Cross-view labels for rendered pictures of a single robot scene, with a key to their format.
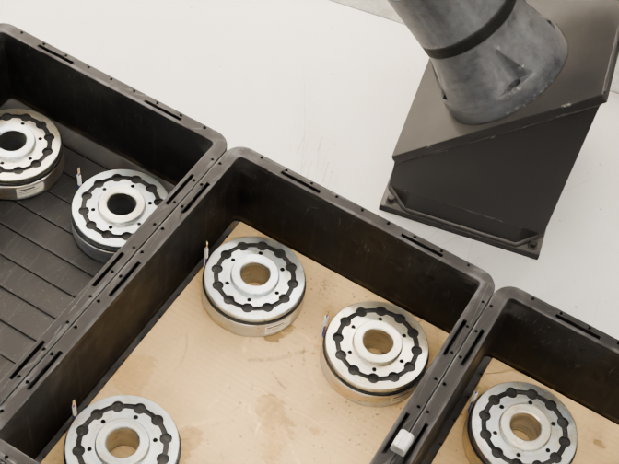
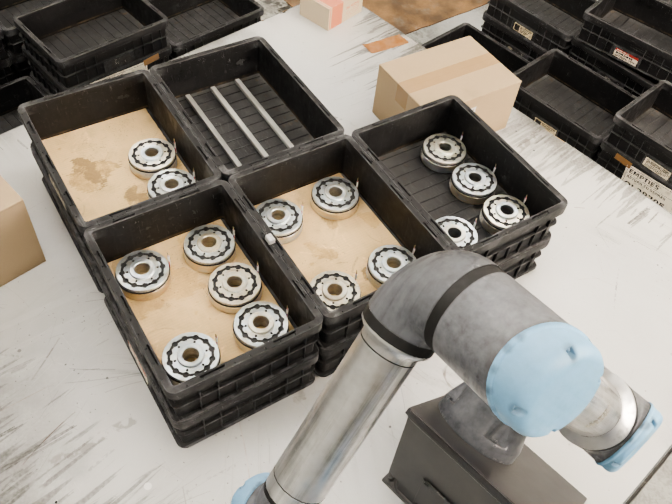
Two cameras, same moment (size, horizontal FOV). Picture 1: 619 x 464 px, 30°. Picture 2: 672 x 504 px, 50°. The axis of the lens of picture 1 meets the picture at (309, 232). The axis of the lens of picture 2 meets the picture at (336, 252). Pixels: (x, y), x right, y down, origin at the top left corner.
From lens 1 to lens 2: 130 cm
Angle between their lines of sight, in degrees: 65
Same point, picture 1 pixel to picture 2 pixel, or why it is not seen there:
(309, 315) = (369, 288)
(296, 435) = (313, 257)
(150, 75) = not seen: hidden behind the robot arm
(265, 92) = not seen: hidden behind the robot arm
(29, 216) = (469, 215)
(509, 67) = (461, 395)
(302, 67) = not seen: hidden behind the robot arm
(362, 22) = (616, 489)
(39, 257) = (444, 211)
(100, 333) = (380, 188)
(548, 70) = (452, 416)
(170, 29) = (626, 371)
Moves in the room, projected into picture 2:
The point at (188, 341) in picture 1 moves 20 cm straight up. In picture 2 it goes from (377, 241) to (391, 174)
